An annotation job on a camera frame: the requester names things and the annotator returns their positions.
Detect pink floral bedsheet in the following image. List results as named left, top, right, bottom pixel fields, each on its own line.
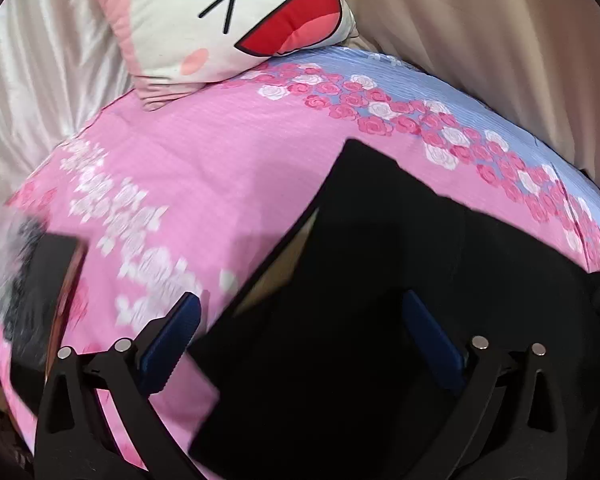
left=0, top=45, right=600, bottom=480

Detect beige curtain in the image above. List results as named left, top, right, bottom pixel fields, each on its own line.
left=325, top=0, right=600, bottom=186

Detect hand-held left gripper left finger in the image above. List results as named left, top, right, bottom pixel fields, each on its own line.
left=32, top=291, right=203, bottom=480

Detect dark flat object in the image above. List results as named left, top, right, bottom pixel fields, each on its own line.
left=0, top=216, right=90, bottom=411

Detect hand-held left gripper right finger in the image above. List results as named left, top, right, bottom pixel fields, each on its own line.
left=402, top=290, right=571, bottom=480

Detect cartoon face pillow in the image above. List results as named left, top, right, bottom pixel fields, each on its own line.
left=77, top=0, right=358, bottom=112

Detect black pants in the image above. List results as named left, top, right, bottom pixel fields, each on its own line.
left=187, top=137, right=600, bottom=480

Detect white satin curtain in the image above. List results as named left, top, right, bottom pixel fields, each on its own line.
left=0, top=0, right=141, bottom=196

